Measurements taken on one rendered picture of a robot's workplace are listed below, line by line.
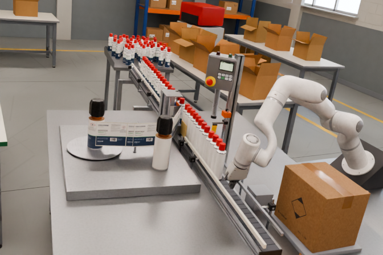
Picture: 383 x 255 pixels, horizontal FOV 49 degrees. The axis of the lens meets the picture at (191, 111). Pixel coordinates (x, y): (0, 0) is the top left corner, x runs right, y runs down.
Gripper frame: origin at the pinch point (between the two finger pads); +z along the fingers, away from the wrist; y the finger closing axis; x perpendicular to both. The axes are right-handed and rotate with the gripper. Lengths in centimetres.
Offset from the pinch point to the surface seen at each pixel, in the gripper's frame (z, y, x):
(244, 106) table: 79, -94, -155
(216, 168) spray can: 5.0, 2.0, -14.8
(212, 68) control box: -26, -1, -62
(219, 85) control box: -19, -6, -56
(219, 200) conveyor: 7.9, 5.5, 3.5
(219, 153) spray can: -3.4, 2.1, -17.9
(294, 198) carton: -15.0, -18.5, 21.9
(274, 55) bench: 151, -248, -363
